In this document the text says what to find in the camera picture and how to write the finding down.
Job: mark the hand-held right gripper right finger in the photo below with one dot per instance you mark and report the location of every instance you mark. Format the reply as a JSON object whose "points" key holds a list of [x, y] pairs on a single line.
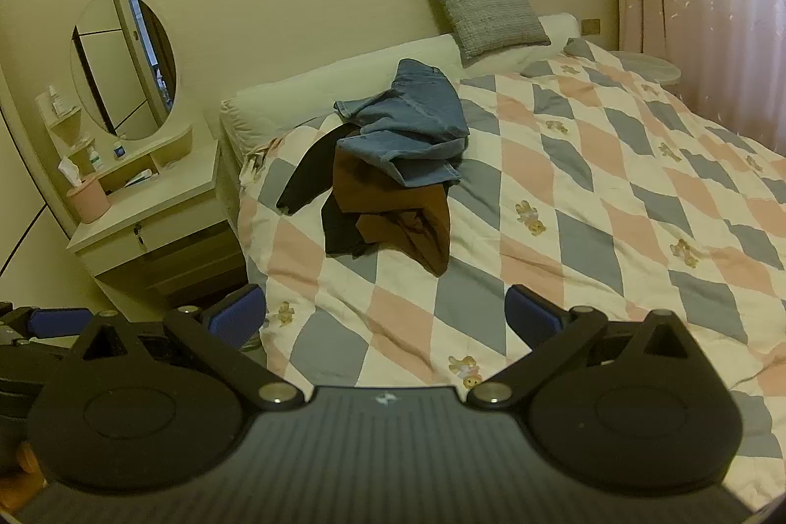
{"points": [[531, 312]]}

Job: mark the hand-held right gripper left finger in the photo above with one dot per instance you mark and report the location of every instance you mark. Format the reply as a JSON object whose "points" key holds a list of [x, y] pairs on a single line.
{"points": [[236, 312]]}

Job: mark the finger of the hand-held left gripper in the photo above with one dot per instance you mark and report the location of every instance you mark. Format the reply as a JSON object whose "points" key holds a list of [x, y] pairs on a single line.
{"points": [[49, 322]]}

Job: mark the dark teal garment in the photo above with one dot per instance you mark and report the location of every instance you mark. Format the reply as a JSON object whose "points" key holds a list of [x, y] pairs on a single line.
{"points": [[307, 174]]}

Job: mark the blue denim jeans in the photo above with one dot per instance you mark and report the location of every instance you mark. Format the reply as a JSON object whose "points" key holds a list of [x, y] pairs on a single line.
{"points": [[417, 119]]}

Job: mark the cream vanity dresser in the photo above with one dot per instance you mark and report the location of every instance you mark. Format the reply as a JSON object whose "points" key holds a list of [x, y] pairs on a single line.
{"points": [[172, 229]]}

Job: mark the checkered bear print quilt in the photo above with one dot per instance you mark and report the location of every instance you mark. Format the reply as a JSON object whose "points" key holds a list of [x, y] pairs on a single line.
{"points": [[552, 192]]}

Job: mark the pink tissue box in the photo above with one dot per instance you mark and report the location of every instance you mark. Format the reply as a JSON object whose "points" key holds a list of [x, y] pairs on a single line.
{"points": [[89, 202]]}

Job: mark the green bottle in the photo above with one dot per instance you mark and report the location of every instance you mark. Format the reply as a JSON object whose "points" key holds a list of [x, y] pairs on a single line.
{"points": [[96, 160]]}

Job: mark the small blue-label jar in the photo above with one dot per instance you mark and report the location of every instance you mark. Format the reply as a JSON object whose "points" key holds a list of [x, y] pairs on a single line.
{"points": [[119, 151]]}

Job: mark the brown garment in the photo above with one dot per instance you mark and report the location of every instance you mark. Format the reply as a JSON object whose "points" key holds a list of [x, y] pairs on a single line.
{"points": [[381, 192]]}

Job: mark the white bottle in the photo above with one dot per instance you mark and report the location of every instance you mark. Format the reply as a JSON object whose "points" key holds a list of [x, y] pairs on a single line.
{"points": [[58, 100]]}

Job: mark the long white pillow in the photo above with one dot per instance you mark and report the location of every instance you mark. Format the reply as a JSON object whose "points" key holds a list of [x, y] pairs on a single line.
{"points": [[295, 94]]}

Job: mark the oval mirror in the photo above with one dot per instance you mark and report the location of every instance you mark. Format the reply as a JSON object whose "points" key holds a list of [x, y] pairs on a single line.
{"points": [[123, 63]]}

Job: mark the round white side table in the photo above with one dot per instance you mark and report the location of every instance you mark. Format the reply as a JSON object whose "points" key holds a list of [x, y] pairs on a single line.
{"points": [[651, 66]]}

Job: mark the grey square pillow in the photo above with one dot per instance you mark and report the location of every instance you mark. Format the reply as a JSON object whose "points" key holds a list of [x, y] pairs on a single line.
{"points": [[485, 8]]}

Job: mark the wall socket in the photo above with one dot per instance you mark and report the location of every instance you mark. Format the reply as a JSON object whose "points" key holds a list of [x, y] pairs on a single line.
{"points": [[590, 26]]}

